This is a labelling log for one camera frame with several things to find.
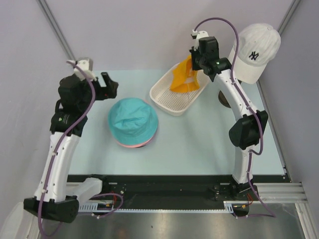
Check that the teal hat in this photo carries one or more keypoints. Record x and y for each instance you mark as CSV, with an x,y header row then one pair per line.
x,y
132,121

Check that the orange hat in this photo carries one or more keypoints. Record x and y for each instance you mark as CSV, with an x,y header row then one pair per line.
x,y
184,77

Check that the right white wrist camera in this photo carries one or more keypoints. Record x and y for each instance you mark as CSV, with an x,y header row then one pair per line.
x,y
197,35

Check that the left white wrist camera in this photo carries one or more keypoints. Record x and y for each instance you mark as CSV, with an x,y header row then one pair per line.
x,y
86,65

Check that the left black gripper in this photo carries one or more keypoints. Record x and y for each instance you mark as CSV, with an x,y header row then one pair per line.
x,y
109,91

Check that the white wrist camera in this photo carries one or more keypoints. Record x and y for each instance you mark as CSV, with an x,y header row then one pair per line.
x,y
197,35
86,65

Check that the white hat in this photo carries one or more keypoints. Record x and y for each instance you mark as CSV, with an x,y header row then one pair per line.
x,y
258,45

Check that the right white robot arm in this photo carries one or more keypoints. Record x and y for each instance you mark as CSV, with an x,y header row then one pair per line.
x,y
248,131

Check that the pink bucket hat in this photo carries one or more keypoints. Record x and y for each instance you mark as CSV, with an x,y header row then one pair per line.
x,y
135,145

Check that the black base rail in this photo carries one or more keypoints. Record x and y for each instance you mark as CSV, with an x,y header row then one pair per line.
x,y
183,192

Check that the white cable duct left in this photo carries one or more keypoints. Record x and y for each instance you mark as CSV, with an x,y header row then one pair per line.
x,y
97,207

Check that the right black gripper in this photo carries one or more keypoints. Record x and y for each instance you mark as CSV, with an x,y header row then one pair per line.
x,y
193,54

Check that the aluminium frame rail right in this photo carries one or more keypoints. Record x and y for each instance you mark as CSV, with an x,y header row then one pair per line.
x,y
281,192

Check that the white cable duct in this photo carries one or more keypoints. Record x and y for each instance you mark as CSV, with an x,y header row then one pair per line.
x,y
97,207
232,206

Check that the white cable duct right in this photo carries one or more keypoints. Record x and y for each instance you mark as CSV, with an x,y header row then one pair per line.
x,y
232,206

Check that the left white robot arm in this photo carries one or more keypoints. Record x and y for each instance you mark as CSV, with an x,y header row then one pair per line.
x,y
51,200

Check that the white plastic basket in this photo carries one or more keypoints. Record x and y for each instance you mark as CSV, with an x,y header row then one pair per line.
x,y
174,103

